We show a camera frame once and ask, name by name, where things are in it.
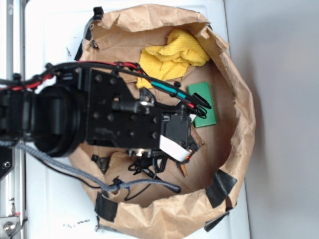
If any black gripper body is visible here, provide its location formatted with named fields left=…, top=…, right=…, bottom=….
left=78, top=69, right=195, bottom=161

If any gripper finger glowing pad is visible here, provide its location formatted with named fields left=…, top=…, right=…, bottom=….
left=189, top=114, right=197, bottom=123
left=159, top=135, right=191, bottom=161

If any brown paper bag tray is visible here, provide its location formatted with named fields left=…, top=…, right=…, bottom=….
left=81, top=4, right=256, bottom=239

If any red black wire bundle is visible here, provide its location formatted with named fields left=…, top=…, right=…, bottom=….
left=0, top=61, right=212, bottom=118

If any grey braided cable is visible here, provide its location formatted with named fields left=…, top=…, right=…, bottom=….
left=0, top=139, right=181, bottom=194

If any yellow crumpled cloth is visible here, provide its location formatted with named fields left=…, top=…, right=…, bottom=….
left=139, top=29, right=210, bottom=81

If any black tape strip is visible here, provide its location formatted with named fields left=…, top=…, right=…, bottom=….
left=92, top=6, right=104, bottom=20
left=204, top=169, right=237, bottom=232
left=95, top=192, right=118, bottom=233
left=74, top=18, right=97, bottom=61

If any brown driftwood piece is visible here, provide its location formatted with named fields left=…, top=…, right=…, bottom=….
left=190, top=126, right=205, bottom=152

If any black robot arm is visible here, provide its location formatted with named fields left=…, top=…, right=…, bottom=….
left=0, top=68, right=199, bottom=163

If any aluminium frame rail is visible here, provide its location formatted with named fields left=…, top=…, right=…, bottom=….
left=0, top=0, right=28, bottom=239

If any green rectangular block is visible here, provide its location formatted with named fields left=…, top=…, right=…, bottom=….
left=187, top=82, right=217, bottom=128

